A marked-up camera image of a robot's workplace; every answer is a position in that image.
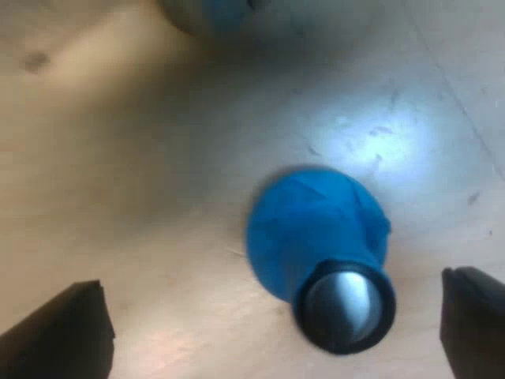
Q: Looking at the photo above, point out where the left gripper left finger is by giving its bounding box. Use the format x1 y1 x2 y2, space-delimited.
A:
0 279 116 379

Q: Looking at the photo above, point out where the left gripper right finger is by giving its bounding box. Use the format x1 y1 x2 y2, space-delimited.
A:
439 266 505 379

